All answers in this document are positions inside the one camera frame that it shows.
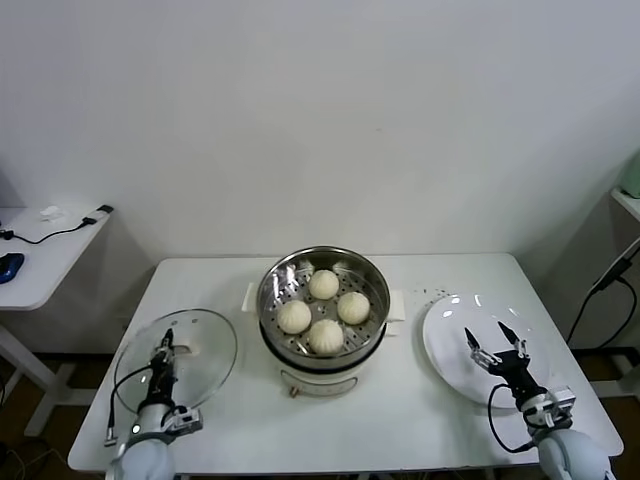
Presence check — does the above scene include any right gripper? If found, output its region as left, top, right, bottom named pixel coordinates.
left=463, top=321, right=547, bottom=401

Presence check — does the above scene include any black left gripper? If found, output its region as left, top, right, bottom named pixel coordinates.
left=144, top=328, right=179, bottom=406

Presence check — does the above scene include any glass pot lid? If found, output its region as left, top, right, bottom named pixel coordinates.
left=113, top=308, right=239, bottom=416

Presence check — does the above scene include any white steamed baozi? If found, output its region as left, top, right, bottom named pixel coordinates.
left=308, top=319, right=345, bottom=355
left=307, top=269, right=341, bottom=301
left=277, top=299, right=312, bottom=335
left=336, top=291, right=372, bottom=325

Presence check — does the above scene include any stainless steel steamer pot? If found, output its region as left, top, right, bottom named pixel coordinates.
left=242, top=247, right=407, bottom=359

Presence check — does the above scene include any white round plate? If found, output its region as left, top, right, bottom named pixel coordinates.
left=421, top=292, right=551, bottom=410

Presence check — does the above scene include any white side desk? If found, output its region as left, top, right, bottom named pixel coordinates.
left=0, top=205, right=115, bottom=436

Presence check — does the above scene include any blue computer mouse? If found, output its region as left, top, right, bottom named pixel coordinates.
left=0, top=252, right=25, bottom=284

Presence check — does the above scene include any white shelf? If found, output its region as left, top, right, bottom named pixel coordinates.
left=610, top=188, right=640, bottom=221

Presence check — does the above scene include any pale green object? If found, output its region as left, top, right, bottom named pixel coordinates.
left=619, top=152, right=640, bottom=199

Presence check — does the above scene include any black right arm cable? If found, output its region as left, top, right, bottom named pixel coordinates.
left=487, top=382, right=544, bottom=454

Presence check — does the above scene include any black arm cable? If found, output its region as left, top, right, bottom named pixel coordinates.
left=102, top=363, right=156, bottom=448
left=487, top=382, right=544, bottom=454

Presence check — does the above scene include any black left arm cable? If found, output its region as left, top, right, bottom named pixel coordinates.
left=102, top=363, right=156, bottom=448

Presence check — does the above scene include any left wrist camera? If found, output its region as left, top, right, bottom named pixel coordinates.
left=164, top=405, right=205, bottom=434

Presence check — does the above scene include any black power adapter cable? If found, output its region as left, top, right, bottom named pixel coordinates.
left=567, top=242, right=640, bottom=349

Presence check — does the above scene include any black desk cable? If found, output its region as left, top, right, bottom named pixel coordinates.
left=0, top=204, right=114, bottom=246

